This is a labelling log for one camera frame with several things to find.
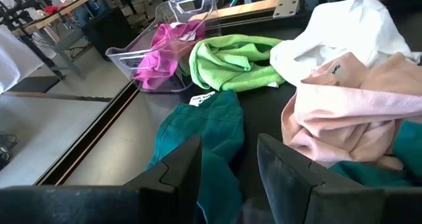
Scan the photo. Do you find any clear plastic basket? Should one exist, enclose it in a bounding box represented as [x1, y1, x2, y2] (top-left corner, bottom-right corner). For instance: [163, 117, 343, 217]
[105, 0, 218, 93]

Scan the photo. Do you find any wooden workbench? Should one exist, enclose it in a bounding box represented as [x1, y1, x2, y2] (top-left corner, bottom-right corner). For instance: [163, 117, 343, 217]
[13, 0, 109, 37]

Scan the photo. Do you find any white cloth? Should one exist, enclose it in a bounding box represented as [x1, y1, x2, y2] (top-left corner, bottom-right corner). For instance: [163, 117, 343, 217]
[0, 24, 44, 95]

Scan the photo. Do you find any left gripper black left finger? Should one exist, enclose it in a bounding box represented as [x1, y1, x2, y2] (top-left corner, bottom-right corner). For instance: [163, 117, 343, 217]
[122, 134, 202, 224]

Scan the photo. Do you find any light pink towel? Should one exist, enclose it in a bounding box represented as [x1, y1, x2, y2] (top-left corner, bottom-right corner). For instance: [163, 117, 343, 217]
[280, 51, 422, 171]

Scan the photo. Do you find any lime green towel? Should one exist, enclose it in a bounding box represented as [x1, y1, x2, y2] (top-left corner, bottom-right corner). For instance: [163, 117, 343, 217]
[188, 34, 287, 93]

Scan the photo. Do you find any magenta towel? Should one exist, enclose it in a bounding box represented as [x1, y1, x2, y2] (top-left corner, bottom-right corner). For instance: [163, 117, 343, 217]
[133, 19, 207, 90]

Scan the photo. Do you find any teal towel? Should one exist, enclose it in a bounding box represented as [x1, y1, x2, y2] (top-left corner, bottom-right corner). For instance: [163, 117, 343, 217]
[144, 90, 247, 224]
[328, 120, 422, 188]

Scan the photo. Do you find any silver metal mounting plate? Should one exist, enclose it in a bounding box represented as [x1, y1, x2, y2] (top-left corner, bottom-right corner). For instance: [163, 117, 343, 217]
[272, 0, 306, 19]

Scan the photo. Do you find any white towel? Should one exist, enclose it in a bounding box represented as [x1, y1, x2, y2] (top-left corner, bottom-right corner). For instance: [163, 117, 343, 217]
[269, 0, 422, 86]

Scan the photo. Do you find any black floor mat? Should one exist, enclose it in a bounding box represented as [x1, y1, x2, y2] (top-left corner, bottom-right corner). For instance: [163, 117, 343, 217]
[8, 75, 62, 94]

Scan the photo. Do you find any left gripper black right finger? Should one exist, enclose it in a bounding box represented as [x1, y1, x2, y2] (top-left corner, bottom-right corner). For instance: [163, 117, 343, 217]
[257, 133, 385, 224]

